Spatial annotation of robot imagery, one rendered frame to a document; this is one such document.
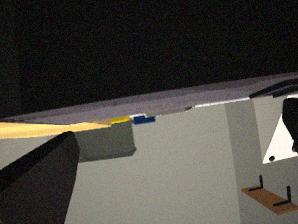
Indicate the yellow flat bar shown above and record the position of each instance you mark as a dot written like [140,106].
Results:
[122,118]

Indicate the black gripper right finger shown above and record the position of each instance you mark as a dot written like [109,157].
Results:
[290,117]

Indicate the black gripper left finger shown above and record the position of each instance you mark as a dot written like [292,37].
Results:
[37,188]

